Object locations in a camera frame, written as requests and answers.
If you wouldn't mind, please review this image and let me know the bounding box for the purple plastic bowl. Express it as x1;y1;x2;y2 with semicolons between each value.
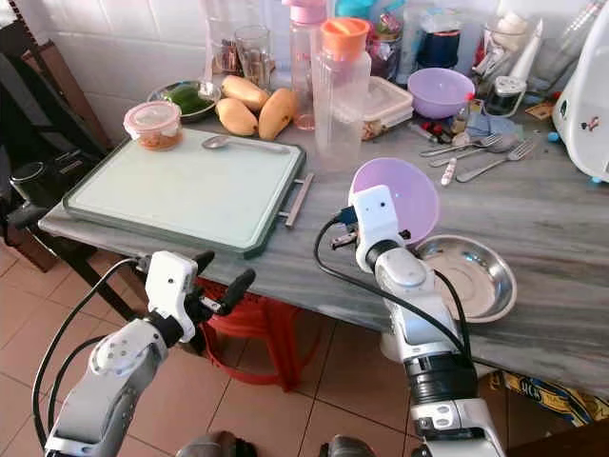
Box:
348;157;442;246
406;67;478;121

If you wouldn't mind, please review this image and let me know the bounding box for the red plastic stool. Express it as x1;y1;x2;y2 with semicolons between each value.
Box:
198;284;302;392

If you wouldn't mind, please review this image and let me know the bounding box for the green rimmed white tray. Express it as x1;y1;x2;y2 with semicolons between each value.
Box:
62;128;316;261

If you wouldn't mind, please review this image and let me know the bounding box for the clear plastic lidded box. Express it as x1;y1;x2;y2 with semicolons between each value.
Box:
363;75;414;143

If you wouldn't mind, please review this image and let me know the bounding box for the yellow mango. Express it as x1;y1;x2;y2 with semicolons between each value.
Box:
257;87;299;143
220;75;270;114
215;97;261;137

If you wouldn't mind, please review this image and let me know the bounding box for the clear bottle orange cap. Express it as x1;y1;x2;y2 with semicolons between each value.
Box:
311;16;373;173

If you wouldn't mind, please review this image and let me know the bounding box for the stainless steel bowl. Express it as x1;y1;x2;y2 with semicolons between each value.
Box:
413;234;519;324

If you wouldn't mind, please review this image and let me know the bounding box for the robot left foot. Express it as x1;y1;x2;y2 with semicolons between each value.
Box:
175;430;249;457

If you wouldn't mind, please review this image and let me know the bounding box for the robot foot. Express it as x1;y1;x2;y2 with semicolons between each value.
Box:
318;435;378;457
175;430;249;457

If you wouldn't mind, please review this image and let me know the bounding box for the pink lidded food container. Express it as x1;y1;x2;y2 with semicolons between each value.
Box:
122;100;184;152

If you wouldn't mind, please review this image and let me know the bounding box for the metal fork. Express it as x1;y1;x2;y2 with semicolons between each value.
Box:
418;132;504;159
456;140;540;185

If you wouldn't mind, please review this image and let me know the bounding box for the plate with green food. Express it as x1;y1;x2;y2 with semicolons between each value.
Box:
147;80;222;124

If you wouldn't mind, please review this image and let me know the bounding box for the pink water bottle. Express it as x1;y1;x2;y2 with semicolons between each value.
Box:
285;0;330;133

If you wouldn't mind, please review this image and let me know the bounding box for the blue cloth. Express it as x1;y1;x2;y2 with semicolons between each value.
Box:
469;111;524;142

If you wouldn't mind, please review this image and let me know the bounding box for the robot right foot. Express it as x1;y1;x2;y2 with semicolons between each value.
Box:
318;435;378;457

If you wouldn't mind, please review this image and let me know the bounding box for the clear drinking glass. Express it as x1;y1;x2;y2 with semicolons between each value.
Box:
232;25;273;92

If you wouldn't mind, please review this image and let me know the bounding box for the dark blue cup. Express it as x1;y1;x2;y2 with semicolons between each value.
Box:
416;26;463;70

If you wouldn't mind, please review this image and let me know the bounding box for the dark chair with black bag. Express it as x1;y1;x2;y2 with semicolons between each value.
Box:
0;23;144;323

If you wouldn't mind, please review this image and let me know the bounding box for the clear glass pitcher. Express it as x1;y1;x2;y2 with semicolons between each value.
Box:
204;0;248;79

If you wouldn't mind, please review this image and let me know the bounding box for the clear blender jar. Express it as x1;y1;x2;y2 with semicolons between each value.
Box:
475;10;540;83

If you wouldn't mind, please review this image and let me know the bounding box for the printed cardboard box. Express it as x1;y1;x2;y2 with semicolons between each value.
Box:
498;369;609;427

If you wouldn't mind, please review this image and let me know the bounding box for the white kitchen appliance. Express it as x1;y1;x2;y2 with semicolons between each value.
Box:
553;8;609;183

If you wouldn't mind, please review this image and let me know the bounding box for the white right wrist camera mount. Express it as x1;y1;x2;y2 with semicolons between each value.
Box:
349;183;406;276

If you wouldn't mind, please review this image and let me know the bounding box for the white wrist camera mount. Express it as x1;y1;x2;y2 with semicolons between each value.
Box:
145;250;201;330
349;183;406;276

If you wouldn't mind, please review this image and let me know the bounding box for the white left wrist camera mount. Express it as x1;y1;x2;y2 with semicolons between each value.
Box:
145;250;201;330

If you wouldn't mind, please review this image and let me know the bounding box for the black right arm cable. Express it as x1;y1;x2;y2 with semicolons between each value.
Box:
313;217;477;355

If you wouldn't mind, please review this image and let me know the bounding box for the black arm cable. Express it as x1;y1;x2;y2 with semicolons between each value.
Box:
313;217;477;355
31;257;148;448

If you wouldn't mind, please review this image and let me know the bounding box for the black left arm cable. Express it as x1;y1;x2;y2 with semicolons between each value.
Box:
31;257;148;448

